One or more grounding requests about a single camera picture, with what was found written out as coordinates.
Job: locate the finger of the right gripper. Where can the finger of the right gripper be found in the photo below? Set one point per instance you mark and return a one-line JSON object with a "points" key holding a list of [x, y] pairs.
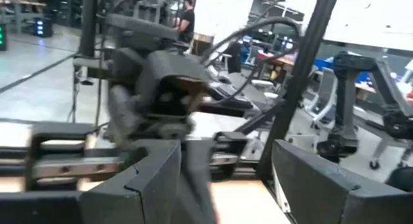
{"points": [[197, 185], [122, 117]]}

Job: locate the black background robot arm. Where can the black background robot arm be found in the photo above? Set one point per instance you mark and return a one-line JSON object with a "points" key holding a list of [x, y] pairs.
{"points": [[346, 104]]}

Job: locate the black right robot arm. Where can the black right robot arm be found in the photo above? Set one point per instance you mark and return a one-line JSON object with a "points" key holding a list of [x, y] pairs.
{"points": [[142, 7]]}

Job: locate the black office chair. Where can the black office chair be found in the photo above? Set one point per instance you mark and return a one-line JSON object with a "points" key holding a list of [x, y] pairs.
{"points": [[232, 56]]}

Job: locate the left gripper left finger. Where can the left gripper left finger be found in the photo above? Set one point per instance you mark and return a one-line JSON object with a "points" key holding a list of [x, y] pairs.
{"points": [[129, 204]]}

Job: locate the green lit device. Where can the green lit device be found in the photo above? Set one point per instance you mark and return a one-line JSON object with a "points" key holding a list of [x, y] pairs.
{"points": [[2, 36]]}

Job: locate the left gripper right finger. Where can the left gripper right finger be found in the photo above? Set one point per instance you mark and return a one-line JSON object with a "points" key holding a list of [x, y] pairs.
{"points": [[322, 198]]}

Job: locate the white office chair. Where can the white office chair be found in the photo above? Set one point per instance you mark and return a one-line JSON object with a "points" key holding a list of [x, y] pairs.
{"points": [[326, 88]]}

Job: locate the blue lit equipment box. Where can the blue lit equipment box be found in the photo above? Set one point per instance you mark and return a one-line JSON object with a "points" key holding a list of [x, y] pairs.
{"points": [[43, 28]]}

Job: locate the person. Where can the person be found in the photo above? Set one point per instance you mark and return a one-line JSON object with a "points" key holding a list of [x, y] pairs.
{"points": [[187, 24]]}

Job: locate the wooden workbench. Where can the wooden workbench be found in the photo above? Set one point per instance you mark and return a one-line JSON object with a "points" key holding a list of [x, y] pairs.
{"points": [[19, 1]]}

